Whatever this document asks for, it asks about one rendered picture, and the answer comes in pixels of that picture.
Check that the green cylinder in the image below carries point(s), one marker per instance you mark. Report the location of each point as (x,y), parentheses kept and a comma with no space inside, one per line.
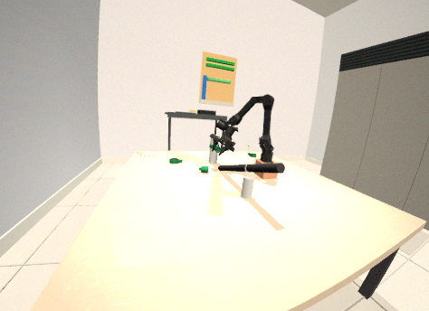
(204,169)

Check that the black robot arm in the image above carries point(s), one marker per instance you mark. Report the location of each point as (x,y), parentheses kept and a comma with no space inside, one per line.
(265,141)

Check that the dark grey cylindrical pole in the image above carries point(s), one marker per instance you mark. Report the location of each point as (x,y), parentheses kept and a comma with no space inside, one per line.
(255,168)

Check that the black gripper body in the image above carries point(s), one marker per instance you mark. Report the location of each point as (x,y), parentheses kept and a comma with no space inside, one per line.
(214,137)

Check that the green cup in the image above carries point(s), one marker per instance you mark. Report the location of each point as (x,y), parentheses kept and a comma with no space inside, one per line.
(217,148)

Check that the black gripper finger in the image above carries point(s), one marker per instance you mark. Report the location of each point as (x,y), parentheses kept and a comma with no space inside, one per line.
(223,150)
(214,145)

